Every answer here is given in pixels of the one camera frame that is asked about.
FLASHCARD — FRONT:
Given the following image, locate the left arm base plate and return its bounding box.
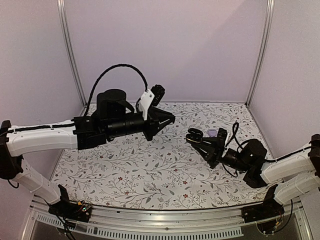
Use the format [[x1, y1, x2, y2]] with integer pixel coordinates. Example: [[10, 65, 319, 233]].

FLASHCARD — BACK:
[[48, 184, 93, 223]]

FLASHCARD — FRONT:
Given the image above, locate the aluminium corner post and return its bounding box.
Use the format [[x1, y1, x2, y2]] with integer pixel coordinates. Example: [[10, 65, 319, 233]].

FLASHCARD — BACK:
[[245, 0, 275, 108], [56, 0, 87, 107]]

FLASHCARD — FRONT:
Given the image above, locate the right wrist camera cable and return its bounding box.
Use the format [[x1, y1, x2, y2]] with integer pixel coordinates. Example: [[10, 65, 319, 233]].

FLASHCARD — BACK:
[[226, 121, 242, 151]]

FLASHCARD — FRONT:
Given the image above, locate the left aluminium corner post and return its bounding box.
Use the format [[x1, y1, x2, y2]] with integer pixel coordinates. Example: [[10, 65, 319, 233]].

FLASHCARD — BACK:
[[56, 0, 87, 107]]

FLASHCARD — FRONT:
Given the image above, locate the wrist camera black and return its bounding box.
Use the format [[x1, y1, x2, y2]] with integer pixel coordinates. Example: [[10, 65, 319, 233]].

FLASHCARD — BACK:
[[216, 128, 229, 155], [137, 84, 165, 121]]

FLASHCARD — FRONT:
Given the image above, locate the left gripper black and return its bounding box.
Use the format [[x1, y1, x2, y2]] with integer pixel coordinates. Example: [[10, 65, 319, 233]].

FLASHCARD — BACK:
[[105, 109, 176, 142]]

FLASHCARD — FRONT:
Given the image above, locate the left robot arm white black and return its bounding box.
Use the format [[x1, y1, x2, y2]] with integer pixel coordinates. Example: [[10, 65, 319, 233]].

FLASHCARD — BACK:
[[0, 85, 175, 217]]

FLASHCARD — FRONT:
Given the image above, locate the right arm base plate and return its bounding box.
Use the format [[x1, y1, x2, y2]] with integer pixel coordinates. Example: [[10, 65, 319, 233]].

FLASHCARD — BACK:
[[241, 184, 285, 235]]

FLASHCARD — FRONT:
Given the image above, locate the floral table mat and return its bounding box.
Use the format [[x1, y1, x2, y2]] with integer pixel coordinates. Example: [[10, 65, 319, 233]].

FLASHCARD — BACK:
[[51, 102, 268, 210]]

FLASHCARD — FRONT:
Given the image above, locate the purple earbud charging case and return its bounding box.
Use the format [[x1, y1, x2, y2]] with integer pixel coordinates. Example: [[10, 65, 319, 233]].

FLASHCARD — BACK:
[[207, 129, 218, 138]]

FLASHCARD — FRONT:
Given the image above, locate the black earbud charging case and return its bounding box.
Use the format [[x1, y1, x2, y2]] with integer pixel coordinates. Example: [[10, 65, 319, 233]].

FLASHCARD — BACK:
[[185, 128, 204, 144]]

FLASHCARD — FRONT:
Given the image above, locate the right aluminium corner post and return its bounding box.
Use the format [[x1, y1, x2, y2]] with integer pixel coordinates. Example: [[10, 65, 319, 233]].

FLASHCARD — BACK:
[[245, 0, 275, 108]]

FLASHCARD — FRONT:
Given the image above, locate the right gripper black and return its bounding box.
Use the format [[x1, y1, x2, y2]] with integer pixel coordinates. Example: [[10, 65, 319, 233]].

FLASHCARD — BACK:
[[192, 137, 250, 174]]

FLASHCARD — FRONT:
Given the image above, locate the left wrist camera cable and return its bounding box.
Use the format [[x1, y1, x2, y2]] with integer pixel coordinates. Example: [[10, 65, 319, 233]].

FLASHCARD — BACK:
[[84, 63, 149, 117]]

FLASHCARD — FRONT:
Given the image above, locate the aluminium front rail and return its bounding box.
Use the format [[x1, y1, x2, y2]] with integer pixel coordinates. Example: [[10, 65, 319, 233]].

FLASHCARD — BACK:
[[21, 197, 315, 240]]

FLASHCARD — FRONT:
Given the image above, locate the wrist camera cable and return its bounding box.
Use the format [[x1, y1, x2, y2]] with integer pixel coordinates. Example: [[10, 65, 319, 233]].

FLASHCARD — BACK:
[[226, 121, 242, 151], [84, 63, 149, 117]]

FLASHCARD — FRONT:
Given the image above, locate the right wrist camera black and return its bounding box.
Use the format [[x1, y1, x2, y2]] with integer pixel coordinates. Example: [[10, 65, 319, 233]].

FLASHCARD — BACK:
[[216, 128, 229, 155]]

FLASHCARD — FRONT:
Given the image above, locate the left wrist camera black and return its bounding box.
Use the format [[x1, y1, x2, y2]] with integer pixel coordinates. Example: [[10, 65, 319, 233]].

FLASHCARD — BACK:
[[137, 84, 165, 121]]

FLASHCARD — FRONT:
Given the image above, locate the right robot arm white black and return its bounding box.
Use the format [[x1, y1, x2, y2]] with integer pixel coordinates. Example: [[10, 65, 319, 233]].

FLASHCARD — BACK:
[[186, 128, 320, 218]]

